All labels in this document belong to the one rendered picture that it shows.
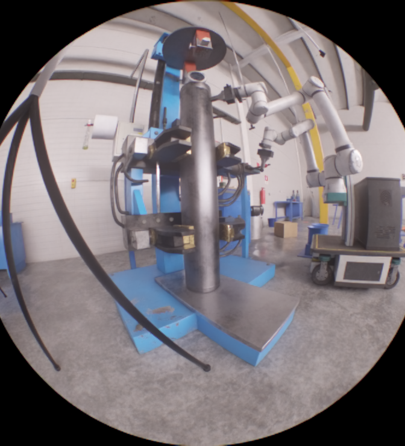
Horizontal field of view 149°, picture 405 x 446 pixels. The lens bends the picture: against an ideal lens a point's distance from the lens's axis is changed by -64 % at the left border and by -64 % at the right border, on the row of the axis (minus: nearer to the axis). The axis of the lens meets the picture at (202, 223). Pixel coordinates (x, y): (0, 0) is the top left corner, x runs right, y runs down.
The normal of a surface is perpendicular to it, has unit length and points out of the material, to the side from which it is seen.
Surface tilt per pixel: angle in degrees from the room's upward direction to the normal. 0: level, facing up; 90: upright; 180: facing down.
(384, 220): 90
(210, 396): 0
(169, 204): 90
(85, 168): 90
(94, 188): 90
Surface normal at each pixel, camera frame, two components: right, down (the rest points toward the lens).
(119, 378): -0.04, -1.00
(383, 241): -0.66, 0.09
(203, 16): 0.11, 0.99
